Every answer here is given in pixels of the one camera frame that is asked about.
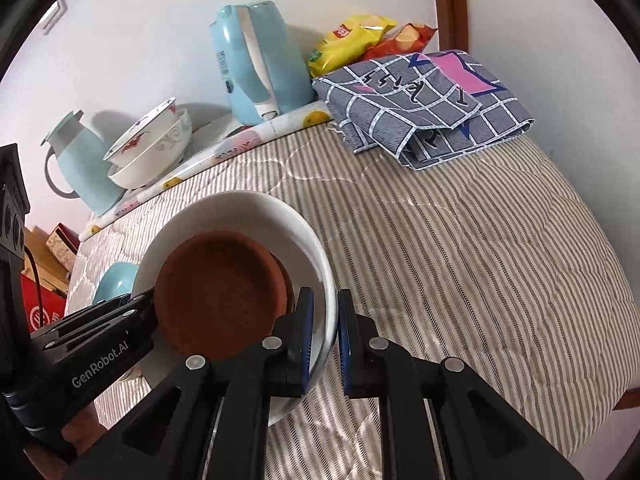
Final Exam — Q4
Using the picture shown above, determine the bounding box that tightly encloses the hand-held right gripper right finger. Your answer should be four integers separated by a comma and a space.
337, 288, 584, 480

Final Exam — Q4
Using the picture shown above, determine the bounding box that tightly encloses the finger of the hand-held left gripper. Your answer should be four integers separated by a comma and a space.
65, 287, 158, 336

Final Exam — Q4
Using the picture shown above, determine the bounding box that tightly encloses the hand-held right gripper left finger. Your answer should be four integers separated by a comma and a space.
65, 287, 316, 480

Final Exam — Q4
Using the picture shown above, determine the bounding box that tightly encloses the brown plate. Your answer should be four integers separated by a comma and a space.
154, 230, 290, 361

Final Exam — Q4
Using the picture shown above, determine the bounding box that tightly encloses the white swirl bowl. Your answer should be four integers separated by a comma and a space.
134, 190, 337, 428

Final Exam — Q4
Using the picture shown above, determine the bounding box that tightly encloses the blue square plate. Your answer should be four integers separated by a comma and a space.
91, 262, 141, 306

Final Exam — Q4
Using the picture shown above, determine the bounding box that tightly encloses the red box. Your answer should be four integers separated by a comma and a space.
20, 270, 68, 333

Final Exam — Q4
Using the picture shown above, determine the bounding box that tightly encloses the patterned paper box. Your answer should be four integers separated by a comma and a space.
46, 222, 81, 272

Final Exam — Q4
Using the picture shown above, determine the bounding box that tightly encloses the cardboard box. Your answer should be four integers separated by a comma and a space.
22, 225, 71, 297

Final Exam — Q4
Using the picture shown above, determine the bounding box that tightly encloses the striped quilt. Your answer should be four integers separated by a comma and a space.
67, 125, 640, 480

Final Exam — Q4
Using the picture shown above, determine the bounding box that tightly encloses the light blue thermos jug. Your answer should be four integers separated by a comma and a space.
41, 110, 126, 216

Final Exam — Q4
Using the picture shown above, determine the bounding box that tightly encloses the large white bowl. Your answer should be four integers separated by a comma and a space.
107, 108, 193, 190

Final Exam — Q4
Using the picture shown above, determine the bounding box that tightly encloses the crane patterned bowl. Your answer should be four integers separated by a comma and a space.
103, 97, 178, 166

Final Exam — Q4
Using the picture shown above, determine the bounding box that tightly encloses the fruit print oilcloth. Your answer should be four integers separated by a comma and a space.
79, 100, 333, 242

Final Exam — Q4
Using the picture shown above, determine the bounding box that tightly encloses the grey checked cloth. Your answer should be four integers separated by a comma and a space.
312, 50, 535, 172

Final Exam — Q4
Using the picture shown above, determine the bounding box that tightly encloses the light blue electric kettle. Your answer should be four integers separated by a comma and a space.
210, 1, 316, 126

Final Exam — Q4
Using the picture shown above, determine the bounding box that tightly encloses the yellow snack bag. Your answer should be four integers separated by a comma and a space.
306, 14, 399, 78

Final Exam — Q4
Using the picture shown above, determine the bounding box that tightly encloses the red snack bag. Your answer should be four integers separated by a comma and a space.
362, 22, 438, 64

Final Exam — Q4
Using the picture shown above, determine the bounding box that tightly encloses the black cable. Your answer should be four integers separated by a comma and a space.
24, 246, 43, 291

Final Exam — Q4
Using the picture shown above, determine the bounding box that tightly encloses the white wall switch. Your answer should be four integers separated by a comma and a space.
40, 0, 68, 36

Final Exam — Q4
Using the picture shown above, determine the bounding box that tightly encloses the wooden door frame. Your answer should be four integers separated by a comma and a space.
427, 0, 471, 56

